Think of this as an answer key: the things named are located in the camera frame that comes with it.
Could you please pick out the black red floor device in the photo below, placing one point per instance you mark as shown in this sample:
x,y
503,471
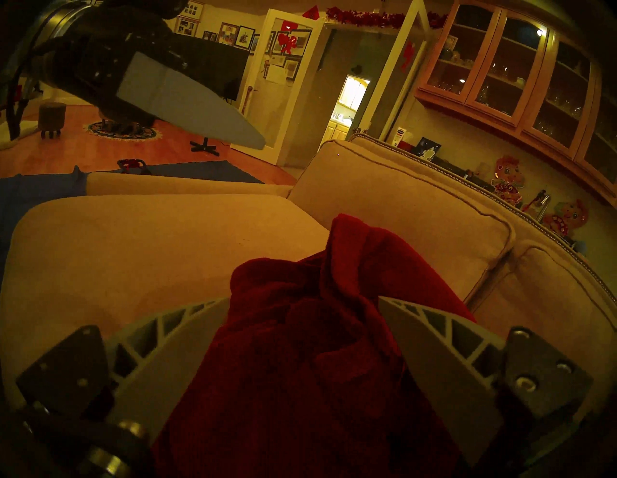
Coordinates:
x,y
132,165

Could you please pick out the black television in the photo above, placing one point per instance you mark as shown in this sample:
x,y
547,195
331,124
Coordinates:
x,y
212,67

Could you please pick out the tan fabric sofa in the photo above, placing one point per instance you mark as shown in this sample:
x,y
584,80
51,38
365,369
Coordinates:
x,y
193,183

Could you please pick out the tan sofa back cushion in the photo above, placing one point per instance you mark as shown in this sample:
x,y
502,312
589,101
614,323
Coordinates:
x,y
554,298
409,207

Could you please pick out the tan sofa seat cushion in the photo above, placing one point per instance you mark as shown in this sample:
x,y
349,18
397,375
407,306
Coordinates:
x,y
120,250

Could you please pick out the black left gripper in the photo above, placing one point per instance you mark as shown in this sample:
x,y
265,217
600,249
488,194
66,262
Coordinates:
x,y
96,62

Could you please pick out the red tinsel garland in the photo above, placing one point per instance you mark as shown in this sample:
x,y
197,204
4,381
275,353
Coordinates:
x,y
381,18

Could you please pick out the red blanket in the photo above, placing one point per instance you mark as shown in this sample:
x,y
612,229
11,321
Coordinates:
x,y
299,376

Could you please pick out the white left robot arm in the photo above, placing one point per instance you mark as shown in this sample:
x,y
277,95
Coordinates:
x,y
58,19

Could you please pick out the framed wall picture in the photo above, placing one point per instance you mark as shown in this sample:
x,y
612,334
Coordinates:
x,y
245,37
226,33

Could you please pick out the wooden kitchen base cabinet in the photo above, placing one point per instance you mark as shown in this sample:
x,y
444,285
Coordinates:
x,y
335,132

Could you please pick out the white blue carton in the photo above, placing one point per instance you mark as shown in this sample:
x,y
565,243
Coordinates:
x,y
399,136

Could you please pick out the glass door wall cabinet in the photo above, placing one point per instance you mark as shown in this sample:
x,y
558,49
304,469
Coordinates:
x,y
506,62

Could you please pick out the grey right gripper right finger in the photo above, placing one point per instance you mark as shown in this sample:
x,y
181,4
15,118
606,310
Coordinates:
x,y
448,376

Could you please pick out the red triangular wall decoration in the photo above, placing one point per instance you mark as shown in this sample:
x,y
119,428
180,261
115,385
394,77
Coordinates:
x,y
311,13

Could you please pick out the round patterned floor rug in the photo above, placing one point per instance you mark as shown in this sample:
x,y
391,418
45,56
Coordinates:
x,y
123,131

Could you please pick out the cartoon figure wall decoration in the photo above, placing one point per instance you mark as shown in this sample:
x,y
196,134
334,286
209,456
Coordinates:
x,y
569,217
508,180

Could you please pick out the dark blue floor cloth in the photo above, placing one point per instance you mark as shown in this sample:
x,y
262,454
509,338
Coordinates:
x,y
29,192

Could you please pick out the small wooden stump stool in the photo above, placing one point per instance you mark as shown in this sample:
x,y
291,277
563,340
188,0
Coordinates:
x,y
52,118

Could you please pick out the black floor stand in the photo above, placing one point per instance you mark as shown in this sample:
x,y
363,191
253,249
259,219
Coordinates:
x,y
205,147

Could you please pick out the dark blue box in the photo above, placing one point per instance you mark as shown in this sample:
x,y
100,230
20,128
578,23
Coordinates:
x,y
429,149

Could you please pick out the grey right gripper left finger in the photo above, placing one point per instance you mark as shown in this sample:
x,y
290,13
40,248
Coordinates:
x,y
159,356

